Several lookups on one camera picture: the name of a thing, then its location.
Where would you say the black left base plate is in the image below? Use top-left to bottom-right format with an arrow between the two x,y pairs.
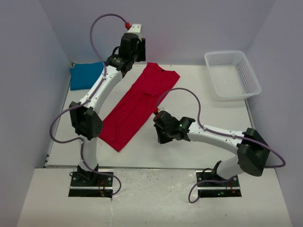
68,171 -> 113,198

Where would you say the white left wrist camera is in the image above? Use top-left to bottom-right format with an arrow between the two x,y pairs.
127,24 -> 142,40

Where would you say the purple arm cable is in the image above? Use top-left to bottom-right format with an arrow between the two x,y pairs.
49,13 -> 122,196
152,87 -> 286,204

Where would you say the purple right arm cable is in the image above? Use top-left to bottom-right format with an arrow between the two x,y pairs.
152,87 -> 286,204

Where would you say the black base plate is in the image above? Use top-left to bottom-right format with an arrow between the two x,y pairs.
68,171 -> 113,198
197,175 -> 242,198

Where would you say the red t shirt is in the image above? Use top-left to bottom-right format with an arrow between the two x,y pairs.
99,62 -> 180,152

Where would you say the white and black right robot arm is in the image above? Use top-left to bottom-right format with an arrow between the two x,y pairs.
153,110 -> 269,186

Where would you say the folded blue t shirt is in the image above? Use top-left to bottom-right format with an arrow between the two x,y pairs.
70,62 -> 104,91

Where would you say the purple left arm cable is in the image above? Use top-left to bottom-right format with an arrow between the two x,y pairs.
49,13 -> 122,196

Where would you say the white perforated plastic basket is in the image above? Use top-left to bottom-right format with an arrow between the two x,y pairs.
204,51 -> 261,101

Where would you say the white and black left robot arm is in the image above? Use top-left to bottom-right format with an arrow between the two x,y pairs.
69,32 -> 146,186

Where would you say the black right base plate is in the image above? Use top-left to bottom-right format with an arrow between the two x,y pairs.
197,175 -> 242,198

